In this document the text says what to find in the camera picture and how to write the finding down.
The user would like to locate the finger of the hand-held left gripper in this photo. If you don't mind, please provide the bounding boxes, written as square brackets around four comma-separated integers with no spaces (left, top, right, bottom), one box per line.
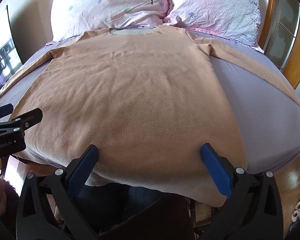
[0,104,14,124]
[0,108,43,137]

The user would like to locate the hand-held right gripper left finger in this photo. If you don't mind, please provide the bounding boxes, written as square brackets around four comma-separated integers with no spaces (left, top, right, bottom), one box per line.
[16,144,101,240]

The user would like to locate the person's legs in jeans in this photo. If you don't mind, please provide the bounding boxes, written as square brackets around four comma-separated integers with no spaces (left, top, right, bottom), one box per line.
[75,182,195,240]

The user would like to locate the tan long-sleeved shirt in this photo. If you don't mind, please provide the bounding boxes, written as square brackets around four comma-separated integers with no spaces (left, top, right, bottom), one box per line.
[0,26,300,208]

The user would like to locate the wooden headboard cabinet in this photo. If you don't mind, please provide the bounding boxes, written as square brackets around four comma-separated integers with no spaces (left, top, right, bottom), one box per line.
[264,0,300,90]

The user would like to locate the pink floral pillow with tree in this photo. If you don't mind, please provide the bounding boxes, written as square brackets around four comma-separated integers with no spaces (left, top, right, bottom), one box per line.
[49,0,172,43]

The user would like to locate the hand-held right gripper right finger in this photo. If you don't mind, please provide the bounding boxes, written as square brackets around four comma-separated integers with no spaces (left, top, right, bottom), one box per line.
[200,143,284,240]

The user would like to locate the wooden headboard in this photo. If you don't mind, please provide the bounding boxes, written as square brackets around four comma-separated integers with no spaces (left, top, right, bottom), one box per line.
[259,0,277,51]

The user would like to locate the window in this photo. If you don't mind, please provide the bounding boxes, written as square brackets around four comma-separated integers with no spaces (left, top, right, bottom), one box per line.
[0,5,23,93]

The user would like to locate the bed with purple sheet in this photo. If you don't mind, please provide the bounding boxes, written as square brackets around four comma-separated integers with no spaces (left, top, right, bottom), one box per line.
[0,26,300,179]

